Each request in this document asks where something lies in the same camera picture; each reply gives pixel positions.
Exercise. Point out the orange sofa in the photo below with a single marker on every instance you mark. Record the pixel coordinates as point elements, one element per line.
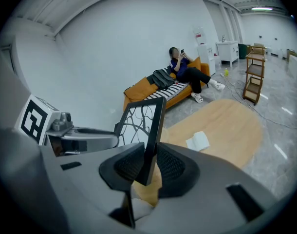
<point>204,68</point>

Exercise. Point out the orange pillow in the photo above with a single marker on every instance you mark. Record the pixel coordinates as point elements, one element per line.
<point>196,63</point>
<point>140,90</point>

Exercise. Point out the black white striped cushion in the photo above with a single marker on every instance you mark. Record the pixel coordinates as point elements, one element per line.
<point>169,90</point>

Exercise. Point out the black framed patterned tile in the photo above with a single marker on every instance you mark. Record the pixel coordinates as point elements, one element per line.
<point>154,130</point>

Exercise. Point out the white wall poster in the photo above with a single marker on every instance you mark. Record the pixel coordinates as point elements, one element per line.
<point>199,35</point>

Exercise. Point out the white cabinet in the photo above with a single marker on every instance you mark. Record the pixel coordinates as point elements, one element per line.
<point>227,50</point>

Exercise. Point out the green bin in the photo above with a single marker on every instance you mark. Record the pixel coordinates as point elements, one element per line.
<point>242,51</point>

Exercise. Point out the black backpack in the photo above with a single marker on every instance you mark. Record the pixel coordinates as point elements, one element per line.
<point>163,78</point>

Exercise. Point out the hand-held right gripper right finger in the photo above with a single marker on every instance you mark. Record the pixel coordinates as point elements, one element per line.
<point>199,191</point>

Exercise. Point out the white water dispenser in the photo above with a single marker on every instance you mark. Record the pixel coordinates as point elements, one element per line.
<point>205,57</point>

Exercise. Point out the yellow bottle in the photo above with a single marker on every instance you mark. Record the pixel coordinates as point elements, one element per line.
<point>226,72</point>

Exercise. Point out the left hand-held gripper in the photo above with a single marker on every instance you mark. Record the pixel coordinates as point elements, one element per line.
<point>34,118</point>

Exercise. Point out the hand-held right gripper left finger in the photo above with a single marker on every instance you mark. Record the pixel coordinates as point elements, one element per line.
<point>90,179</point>

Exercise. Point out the ceiling tube light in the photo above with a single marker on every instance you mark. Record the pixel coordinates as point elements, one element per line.
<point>261,8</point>

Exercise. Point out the wooden shelf cart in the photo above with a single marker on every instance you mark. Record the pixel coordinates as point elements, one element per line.
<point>254,69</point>

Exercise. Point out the white folded paper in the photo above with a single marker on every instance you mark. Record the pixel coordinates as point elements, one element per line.
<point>198,141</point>

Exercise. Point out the wooden coffee table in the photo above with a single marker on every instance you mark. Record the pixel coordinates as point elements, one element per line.
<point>224,130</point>

